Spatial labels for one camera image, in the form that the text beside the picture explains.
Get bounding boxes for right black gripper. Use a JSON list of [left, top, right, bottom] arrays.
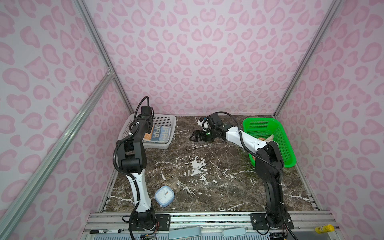
[[188, 127, 218, 143]]

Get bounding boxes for striped rabbit text towel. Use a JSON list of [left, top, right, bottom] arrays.
[[143, 125, 172, 144]]

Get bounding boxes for white perforated plastic basket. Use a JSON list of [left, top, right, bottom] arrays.
[[117, 113, 177, 150]]

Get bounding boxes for green plastic basket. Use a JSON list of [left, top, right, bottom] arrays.
[[243, 118, 297, 168]]

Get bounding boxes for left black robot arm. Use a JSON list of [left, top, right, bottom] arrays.
[[113, 114, 156, 227]]

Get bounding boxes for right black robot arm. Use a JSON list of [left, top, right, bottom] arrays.
[[190, 124, 288, 229]]

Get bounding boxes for small light blue clock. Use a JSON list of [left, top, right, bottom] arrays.
[[155, 186, 175, 208]]

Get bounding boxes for left light blue pedal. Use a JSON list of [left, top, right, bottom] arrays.
[[168, 226, 202, 240]]

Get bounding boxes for light blue pedal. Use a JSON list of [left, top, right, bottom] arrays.
[[168, 226, 202, 240], [223, 228, 247, 238]]

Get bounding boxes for right light blue pedal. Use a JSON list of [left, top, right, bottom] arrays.
[[223, 228, 247, 238]]

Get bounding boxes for black marker pen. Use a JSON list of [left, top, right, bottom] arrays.
[[89, 229, 124, 234]]

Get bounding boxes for yellow glue stick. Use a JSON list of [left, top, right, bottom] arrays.
[[315, 224, 335, 234]]

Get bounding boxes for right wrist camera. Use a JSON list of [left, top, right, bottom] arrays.
[[198, 113, 223, 131]]

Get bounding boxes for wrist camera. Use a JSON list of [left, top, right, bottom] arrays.
[[141, 106, 154, 118], [198, 113, 223, 131]]

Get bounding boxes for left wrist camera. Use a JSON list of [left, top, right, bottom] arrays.
[[141, 106, 154, 118]]

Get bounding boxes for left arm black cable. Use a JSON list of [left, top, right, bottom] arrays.
[[112, 95, 151, 240]]

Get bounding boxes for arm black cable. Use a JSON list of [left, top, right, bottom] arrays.
[[214, 111, 298, 240], [112, 95, 151, 240]]

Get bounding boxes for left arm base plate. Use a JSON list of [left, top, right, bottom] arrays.
[[129, 212, 171, 232]]

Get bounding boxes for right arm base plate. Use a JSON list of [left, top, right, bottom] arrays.
[[250, 213, 295, 231]]

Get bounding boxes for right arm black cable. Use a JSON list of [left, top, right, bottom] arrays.
[[214, 111, 298, 240]]

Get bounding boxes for aluminium front rail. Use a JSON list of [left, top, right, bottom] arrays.
[[80, 210, 343, 240]]

